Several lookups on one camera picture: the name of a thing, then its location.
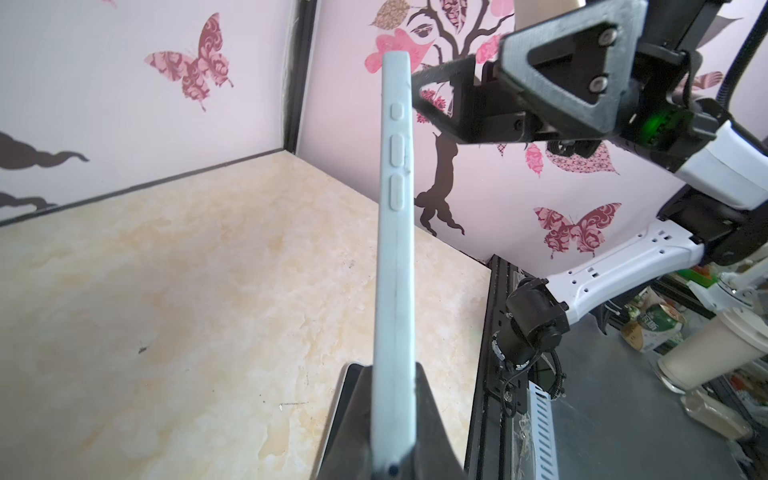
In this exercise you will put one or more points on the right black smartphone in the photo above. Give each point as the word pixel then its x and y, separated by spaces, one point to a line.
pixel 343 391

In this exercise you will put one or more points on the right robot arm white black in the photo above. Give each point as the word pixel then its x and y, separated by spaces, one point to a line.
pixel 720 215

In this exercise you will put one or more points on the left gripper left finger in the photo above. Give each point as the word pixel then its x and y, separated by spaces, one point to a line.
pixel 350 454

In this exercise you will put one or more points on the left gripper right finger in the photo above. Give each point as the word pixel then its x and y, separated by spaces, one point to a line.
pixel 433 456

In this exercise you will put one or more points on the white slotted cable duct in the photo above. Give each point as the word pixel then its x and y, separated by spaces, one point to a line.
pixel 542 434

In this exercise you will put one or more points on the light blue phone case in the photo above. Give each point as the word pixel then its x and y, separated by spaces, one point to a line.
pixel 393 408

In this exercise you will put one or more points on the white paper cup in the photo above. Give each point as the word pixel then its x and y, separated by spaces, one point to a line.
pixel 733 338

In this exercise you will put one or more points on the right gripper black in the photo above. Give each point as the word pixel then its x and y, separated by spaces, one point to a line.
pixel 571 81

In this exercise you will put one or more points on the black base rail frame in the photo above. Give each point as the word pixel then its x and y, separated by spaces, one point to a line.
pixel 510 384

